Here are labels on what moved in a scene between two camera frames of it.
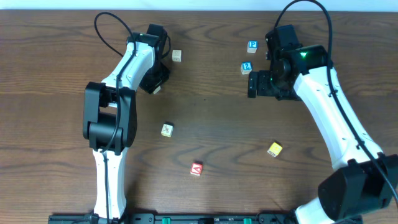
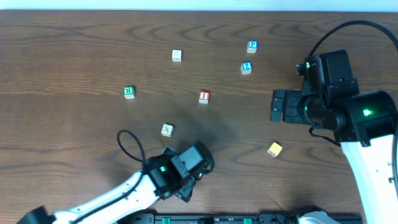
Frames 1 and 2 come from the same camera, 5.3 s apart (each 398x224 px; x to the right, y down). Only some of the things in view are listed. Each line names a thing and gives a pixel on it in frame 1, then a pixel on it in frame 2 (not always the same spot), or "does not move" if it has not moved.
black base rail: (179, 218) does not move
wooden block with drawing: (167, 129) does not move
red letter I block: (157, 90) to (204, 96)
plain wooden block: (176, 55) does not move
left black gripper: (154, 83) to (185, 191)
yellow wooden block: (275, 149) does not move
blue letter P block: (252, 46) does not move
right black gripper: (252, 84) to (286, 106)
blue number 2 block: (245, 67) does not move
